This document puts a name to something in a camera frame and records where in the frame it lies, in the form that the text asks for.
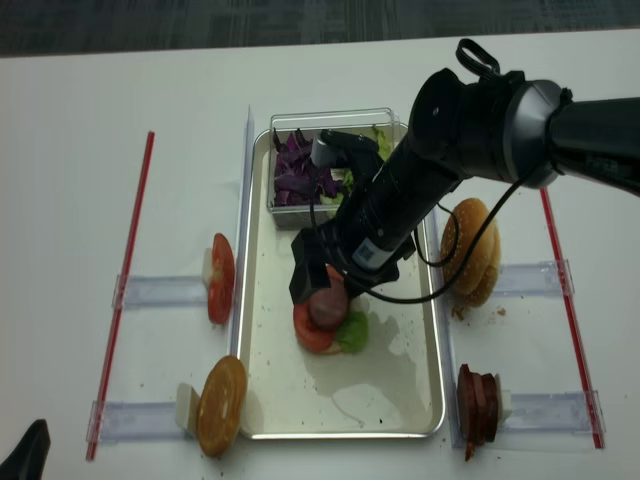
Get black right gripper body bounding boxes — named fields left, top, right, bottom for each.
left=291, top=221, right=416, bottom=300

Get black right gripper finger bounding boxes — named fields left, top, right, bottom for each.
left=289, top=252, right=330, bottom=305
left=343, top=275, right=370, bottom=300

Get round sausage slice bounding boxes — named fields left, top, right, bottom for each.
left=309, top=285, right=349, bottom=329

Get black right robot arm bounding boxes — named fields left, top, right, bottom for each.
left=289, top=39, right=639, bottom=304

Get lettuce leaf on tray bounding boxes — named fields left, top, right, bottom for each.
left=335, top=311, right=369, bottom=353

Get tomato slice on tray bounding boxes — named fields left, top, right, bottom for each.
left=293, top=303, right=334, bottom=353

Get green lettuce in box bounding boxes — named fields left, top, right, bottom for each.
left=319, top=125, right=392, bottom=206

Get upright tomato slice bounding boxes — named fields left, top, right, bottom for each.
left=207, top=233, right=235, bottom=325

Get white tomato holder block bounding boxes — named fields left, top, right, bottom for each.
left=201, top=248, right=213, bottom=288

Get stack of sausage slices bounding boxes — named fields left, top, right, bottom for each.
left=456, top=364, right=501, bottom=447

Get clear plastic salad box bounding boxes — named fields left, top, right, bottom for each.
left=264, top=107, right=406, bottom=230

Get bottom bun on tray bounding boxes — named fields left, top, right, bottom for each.
left=312, top=322, right=346, bottom=355

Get purple cabbage leaves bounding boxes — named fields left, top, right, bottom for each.
left=272, top=129, right=344, bottom=207

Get white metal tray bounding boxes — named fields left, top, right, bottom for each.
left=239, top=133, right=446, bottom=440

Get rear sesame bun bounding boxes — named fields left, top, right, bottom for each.
left=453, top=227, right=501, bottom=307

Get sesame bun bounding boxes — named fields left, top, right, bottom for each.
left=453, top=227, right=501, bottom=307
left=440, top=198, right=498, bottom=282

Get front sesame bun top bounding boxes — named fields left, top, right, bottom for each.
left=440, top=198, right=498, bottom=282

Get left long clear divider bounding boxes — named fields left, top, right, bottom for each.
left=230, top=106, right=255, bottom=358

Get long clear divider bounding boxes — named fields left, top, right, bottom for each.
left=423, top=206, right=463, bottom=449
left=230, top=106, right=255, bottom=358

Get right long clear divider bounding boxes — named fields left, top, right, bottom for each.
left=423, top=206, right=463, bottom=449

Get upright brown bun half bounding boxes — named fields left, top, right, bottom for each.
left=196, top=355, right=248, bottom=457

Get white bun holder block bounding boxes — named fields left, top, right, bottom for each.
left=175, top=383, right=200, bottom=438

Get left red strip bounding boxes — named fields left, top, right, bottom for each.
left=85, top=131, right=155, bottom=462

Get red strip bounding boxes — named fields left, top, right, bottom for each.
left=85, top=131, right=155, bottom=462
left=540, top=188, right=605, bottom=450

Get right red strip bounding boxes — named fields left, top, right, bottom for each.
left=540, top=188, right=605, bottom=450

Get black left robot part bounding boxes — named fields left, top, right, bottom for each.
left=0, top=419, right=51, bottom=480

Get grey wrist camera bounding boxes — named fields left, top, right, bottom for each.
left=309, top=128, right=382, bottom=169

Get upper left clear rail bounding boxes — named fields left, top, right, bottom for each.
left=111, top=275, right=207, bottom=310

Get clear rail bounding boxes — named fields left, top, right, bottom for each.
left=111, top=275, right=207, bottom=310
left=86, top=401, right=193, bottom=443
left=498, top=391, right=606, bottom=435
left=492, top=259, right=574, bottom=298

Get upper right clear rail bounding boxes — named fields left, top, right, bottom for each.
left=492, top=259, right=574, bottom=298

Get lower left clear rail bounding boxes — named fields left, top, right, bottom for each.
left=86, top=401, right=193, bottom=443

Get lower right clear rail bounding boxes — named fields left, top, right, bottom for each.
left=498, top=391, right=606, bottom=435

